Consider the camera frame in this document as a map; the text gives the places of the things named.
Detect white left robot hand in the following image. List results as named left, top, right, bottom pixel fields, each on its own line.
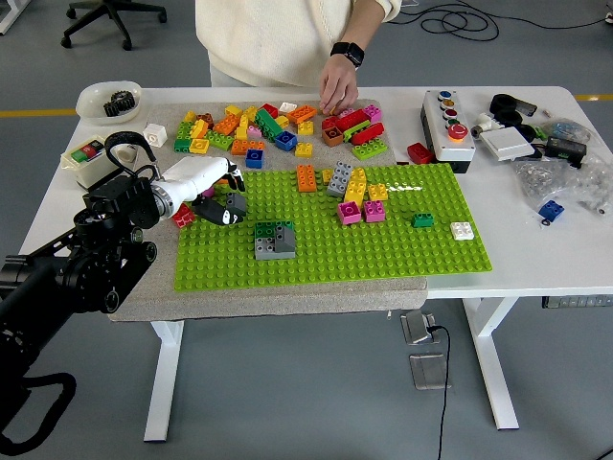
left=160, top=155, right=247, bottom=227

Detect clear bag blue parts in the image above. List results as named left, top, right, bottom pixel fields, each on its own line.
left=540, top=118, right=591, bottom=144

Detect white four-stud toy brick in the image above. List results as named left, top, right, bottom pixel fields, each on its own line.
left=449, top=221, right=476, bottom=242

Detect white plastic bowl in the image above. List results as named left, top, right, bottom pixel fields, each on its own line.
left=76, top=80, right=144, bottom=127

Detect grey sloped toy brick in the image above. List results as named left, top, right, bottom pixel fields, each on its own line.
left=273, top=223, right=297, bottom=254
left=224, top=192, right=248, bottom=218

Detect white switch plate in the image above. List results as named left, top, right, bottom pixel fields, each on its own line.
left=478, top=127, right=536, bottom=163

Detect long dark green brick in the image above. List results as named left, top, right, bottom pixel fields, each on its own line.
left=253, top=108, right=284, bottom=144

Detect black power cord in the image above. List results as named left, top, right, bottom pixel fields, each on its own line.
left=424, top=324, right=453, bottom=460

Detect metal floor socket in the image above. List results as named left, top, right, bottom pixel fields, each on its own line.
left=399, top=309, right=438, bottom=346

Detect long yellow toy brick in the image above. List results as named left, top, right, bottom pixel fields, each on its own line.
left=342, top=168, right=368, bottom=208

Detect white table leg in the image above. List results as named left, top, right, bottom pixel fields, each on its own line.
left=462, top=296, right=521, bottom=431
left=143, top=319, right=186, bottom=443

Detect rounded red toy brick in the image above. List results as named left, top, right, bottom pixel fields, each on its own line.
left=351, top=122, right=386, bottom=146

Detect white furniture frame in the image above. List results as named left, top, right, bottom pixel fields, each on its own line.
left=0, top=0, right=33, bottom=35

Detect metal floor plate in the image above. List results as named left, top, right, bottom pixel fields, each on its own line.
left=408, top=353, right=452, bottom=392

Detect clear bag of screws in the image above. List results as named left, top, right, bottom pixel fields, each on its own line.
left=511, top=152, right=613, bottom=217

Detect black office chair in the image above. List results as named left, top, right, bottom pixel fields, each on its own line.
left=60, top=0, right=169, bottom=52

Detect black power adapter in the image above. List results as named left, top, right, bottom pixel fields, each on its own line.
left=544, top=136, right=588, bottom=170

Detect person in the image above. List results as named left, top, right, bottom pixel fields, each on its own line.
left=194, top=0, right=403, bottom=88

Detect person's left hand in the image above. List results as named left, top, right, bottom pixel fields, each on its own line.
left=318, top=59, right=360, bottom=116

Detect black gear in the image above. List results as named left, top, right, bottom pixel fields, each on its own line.
left=102, top=90, right=136, bottom=118

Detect white green-red switch box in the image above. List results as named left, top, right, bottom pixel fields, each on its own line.
left=60, top=133, right=121, bottom=191

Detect green toy baseplate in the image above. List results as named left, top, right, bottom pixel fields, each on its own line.
left=172, top=162, right=494, bottom=293

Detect grey table control panel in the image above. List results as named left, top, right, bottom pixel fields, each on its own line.
left=541, top=294, right=613, bottom=310

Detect grey eight-stud toy brick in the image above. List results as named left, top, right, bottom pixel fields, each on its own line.
left=326, top=161, right=354, bottom=199
left=253, top=237, right=297, bottom=262

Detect dark green toy brick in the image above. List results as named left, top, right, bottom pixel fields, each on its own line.
left=254, top=220, right=296, bottom=241

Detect flat lime green brick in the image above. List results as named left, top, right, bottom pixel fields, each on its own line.
left=342, top=119, right=373, bottom=143

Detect white cube toy brick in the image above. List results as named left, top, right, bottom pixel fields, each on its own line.
left=142, top=123, right=169, bottom=148

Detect grey-brown mat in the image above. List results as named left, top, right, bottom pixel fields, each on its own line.
left=102, top=99, right=429, bottom=323

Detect black wristwatch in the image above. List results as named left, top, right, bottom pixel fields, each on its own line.
left=329, top=41, right=366, bottom=68

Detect white pipe fitting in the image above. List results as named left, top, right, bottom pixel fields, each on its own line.
left=470, top=111, right=504, bottom=140

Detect push-button control box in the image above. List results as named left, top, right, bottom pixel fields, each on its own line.
left=420, top=88, right=476, bottom=174

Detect long red toy brick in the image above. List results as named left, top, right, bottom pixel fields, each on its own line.
left=334, top=108, right=372, bottom=134

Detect black floor cable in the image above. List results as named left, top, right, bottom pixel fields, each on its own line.
left=399, top=0, right=613, bottom=42

